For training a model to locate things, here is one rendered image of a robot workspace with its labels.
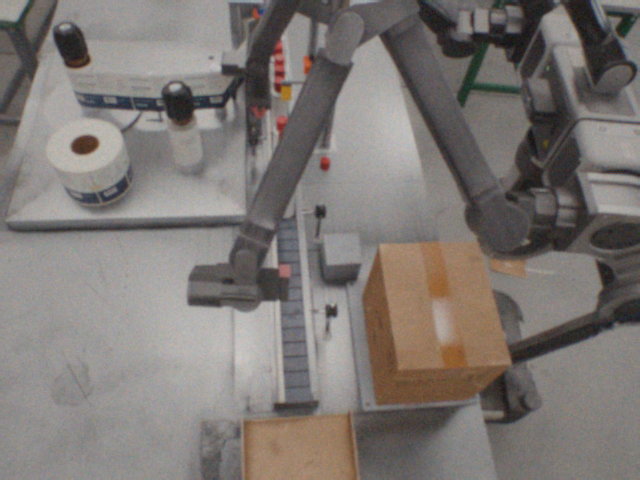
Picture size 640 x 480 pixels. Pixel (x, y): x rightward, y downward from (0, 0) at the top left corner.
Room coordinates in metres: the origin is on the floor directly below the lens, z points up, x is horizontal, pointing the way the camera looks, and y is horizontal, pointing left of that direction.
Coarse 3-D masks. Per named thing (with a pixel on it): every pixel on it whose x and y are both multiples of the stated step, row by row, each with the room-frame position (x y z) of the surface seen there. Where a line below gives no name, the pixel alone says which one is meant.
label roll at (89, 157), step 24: (96, 120) 1.00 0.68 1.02; (48, 144) 0.89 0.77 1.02; (72, 144) 0.90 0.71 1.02; (96, 144) 0.94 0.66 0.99; (120, 144) 0.92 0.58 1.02; (72, 168) 0.82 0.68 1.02; (96, 168) 0.83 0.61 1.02; (120, 168) 0.88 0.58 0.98; (72, 192) 0.81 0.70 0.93; (96, 192) 0.81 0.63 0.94; (120, 192) 0.85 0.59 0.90
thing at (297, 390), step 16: (288, 112) 1.29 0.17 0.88; (272, 144) 1.14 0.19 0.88; (288, 224) 0.84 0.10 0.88; (288, 240) 0.78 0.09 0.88; (288, 256) 0.73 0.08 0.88; (288, 304) 0.59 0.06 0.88; (288, 320) 0.54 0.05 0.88; (304, 320) 0.55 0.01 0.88; (288, 336) 0.50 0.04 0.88; (304, 336) 0.50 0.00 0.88; (288, 352) 0.46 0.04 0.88; (304, 352) 0.46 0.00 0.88; (288, 368) 0.42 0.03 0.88; (304, 368) 0.42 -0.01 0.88; (288, 384) 0.38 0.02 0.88; (304, 384) 0.38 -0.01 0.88; (288, 400) 0.34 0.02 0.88; (304, 400) 0.34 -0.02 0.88
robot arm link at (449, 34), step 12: (420, 0) 0.97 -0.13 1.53; (432, 0) 0.99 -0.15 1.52; (444, 0) 1.02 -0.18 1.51; (456, 0) 1.07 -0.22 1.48; (468, 0) 1.08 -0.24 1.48; (420, 12) 0.99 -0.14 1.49; (432, 12) 0.99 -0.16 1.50; (444, 12) 1.00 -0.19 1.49; (456, 12) 1.03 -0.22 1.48; (432, 24) 1.00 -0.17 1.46; (444, 24) 1.00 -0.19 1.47; (456, 24) 1.00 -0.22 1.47; (444, 36) 0.99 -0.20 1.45; (456, 36) 0.99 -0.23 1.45; (468, 36) 1.00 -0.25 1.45; (444, 48) 1.00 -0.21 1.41; (456, 48) 1.00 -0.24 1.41; (468, 48) 1.00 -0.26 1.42
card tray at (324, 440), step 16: (304, 416) 0.32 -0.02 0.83; (320, 416) 0.32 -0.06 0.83; (336, 416) 0.33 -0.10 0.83; (256, 432) 0.27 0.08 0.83; (272, 432) 0.27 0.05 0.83; (288, 432) 0.28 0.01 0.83; (304, 432) 0.28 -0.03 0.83; (320, 432) 0.29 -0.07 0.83; (336, 432) 0.29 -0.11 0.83; (352, 432) 0.29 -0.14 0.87; (256, 448) 0.23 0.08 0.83; (272, 448) 0.24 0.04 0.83; (288, 448) 0.24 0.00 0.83; (304, 448) 0.25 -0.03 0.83; (320, 448) 0.25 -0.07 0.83; (336, 448) 0.26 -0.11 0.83; (352, 448) 0.26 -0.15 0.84; (256, 464) 0.20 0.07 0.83; (272, 464) 0.20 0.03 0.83; (288, 464) 0.21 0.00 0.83; (304, 464) 0.21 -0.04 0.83; (320, 464) 0.22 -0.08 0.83; (336, 464) 0.22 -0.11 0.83; (352, 464) 0.23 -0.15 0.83
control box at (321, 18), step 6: (312, 0) 1.21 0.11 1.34; (330, 0) 1.19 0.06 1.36; (300, 6) 1.23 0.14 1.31; (306, 6) 1.22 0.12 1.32; (312, 6) 1.21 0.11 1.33; (318, 6) 1.20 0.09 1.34; (324, 6) 1.20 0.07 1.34; (330, 6) 1.19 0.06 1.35; (300, 12) 1.22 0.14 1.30; (306, 12) 1.22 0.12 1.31; (312, 12) 1.21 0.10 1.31; (318, 12) 1.20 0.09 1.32; (324, 12) 1.20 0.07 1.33; (330, 12) 1.19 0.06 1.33; (312, 18) 1.21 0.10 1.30; (318, 18) 1.20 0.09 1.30; (324, 18) 1.20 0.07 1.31; (330, 18) 1.19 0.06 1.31
